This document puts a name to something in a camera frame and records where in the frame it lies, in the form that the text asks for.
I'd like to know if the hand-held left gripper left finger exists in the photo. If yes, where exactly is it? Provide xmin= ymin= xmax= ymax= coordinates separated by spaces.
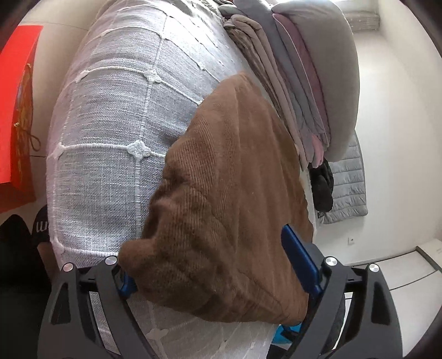
xmin=37 ymin=255 xmax=163 ymax=359

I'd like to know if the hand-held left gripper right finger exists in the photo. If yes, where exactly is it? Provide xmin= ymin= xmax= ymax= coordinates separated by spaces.
xmin=280 ymin=224 xmax=404 ymax=359

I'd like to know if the brown jacket with fleece collar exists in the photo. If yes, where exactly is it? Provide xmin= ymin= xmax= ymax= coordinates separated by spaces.
xmin=119 ymin=72 xmax=315 ymax=325

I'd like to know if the black puffer jacket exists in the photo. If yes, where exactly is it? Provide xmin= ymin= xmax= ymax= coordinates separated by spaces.
xmin=308 ymin=158 xmax=335 ymax=213

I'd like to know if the light blue plastic object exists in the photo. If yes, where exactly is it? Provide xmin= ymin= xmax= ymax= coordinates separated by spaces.
xmin=272 ymin=324 xmax=302 ymax=346

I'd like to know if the grey quilted headboard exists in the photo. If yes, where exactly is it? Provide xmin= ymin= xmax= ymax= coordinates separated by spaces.
xmin=323 ymin=133 xmax=367 ymax=225

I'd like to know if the black slipper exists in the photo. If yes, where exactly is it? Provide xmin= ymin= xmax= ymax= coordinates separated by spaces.
xmin=31 ymin=205 xmax=52 ymax=246

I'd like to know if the pink folded blanket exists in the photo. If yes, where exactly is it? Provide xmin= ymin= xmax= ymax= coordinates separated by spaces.
xmin=309 ymin=133 xmax=327 ymax=166

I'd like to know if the person's leg in black trousers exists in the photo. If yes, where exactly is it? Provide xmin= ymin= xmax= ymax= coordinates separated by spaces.
xmin=0 ymin=214 xmax=52 ymax=284

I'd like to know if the grey folded duvet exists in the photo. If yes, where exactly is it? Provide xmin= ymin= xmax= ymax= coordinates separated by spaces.
xmin=271 ymin=2 xmax=360 ymax=161

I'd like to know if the mauve folded blanket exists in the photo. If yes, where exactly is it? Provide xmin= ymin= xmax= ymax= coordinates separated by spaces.
xmin=273 ymin=12 xmax=332 ymax=146

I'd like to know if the red paper bag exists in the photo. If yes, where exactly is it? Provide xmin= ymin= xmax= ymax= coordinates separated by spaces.
xmin=0 ymin=25 xmax=44 ymax=215

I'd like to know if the taupe folded blanket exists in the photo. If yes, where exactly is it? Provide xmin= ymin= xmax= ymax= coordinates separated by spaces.
xmin=219 ymin=14 xmax=306 ymax=170

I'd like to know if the blue-grey folded blanket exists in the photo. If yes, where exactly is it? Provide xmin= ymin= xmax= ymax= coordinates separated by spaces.
xmin=235 ymin=0 xmax=320 ymax=152

